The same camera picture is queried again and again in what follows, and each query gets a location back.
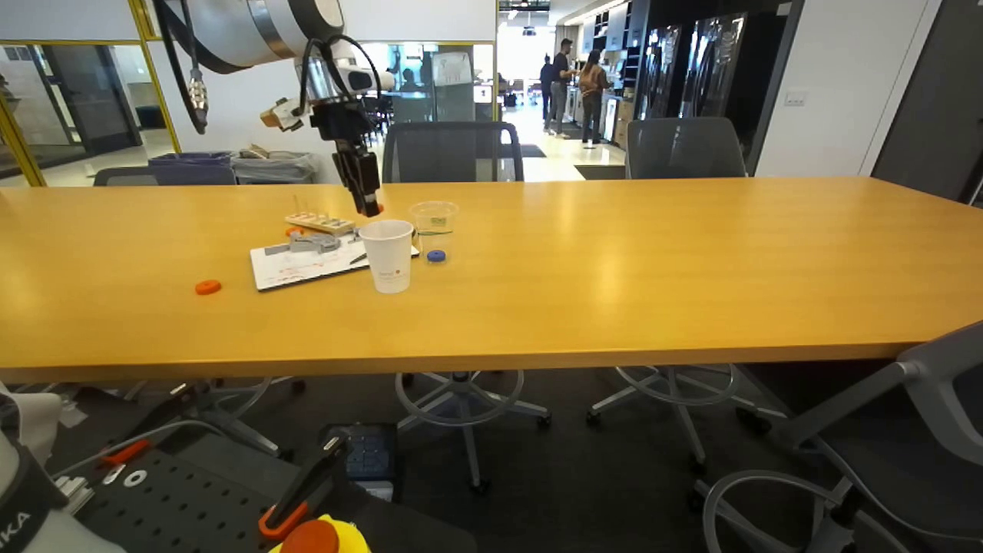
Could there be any white plastic cup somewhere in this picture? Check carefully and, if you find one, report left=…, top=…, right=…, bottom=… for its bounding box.
left=361, top=219, right=413, bottom=294

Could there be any dark office chair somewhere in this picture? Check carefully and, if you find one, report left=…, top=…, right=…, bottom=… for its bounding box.
left=627, top=115, right=748, bottom=179
left=383, top=118, right=527, bottom=180

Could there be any white board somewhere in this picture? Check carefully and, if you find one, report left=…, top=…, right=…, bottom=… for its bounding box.
left=247, top=230, right=425, bottom=294

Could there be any dark office chair right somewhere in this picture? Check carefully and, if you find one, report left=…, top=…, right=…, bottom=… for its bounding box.
left=627, top=115, right=748, bottom=179

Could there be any grey foreground office chair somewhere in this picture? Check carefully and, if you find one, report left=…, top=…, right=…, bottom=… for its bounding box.
left=702, top=321, right=983, bottom=553

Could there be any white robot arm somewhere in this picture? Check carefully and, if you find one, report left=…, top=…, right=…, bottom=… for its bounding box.
left=152, top=0, right=389, bottom=219

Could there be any clear plastic cup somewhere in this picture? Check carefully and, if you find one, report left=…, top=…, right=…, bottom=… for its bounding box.
left=413, top=198, right=458, bottom=235

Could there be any orange handled tool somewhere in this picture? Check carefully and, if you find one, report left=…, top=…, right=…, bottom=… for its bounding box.
left=258, top=437, right=346, bottom=542

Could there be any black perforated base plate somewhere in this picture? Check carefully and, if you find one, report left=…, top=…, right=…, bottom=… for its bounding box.
left=81, top=448, right=295, bottom=553

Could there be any grey office chair base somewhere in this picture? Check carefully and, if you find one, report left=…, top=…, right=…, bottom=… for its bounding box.
left=393, top=372, right=549, bottom=491

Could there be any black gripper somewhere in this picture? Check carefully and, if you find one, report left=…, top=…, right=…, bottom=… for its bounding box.
left=310, top=98, right=389, bottom=216

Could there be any yellow emergency stop button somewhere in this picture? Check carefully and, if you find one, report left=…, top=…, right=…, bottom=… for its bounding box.
left=272, top=517, right=371, bottom=553

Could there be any dark office chair left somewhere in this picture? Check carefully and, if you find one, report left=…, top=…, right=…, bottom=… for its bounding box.
left=383, top=118, right=527, bottom=180

